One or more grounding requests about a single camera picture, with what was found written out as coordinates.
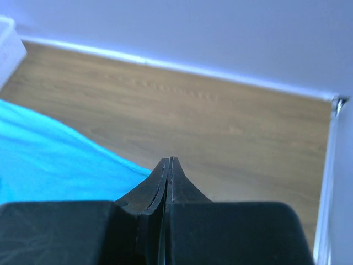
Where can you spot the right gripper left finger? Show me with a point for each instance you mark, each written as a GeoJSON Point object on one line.
{"type": "Point", "coordinates": [125, 231]}

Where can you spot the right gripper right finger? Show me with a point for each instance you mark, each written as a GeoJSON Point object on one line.
{"type": "Point", "coordinates": [200, 231]}

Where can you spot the turquoise t shirt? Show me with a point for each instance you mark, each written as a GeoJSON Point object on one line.
{"type": "Point", "coordinates": [42, 159]}

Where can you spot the white perforated plastic basket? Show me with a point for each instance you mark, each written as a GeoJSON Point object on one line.
{"type": "Point", "coordinates": [12, 51]}

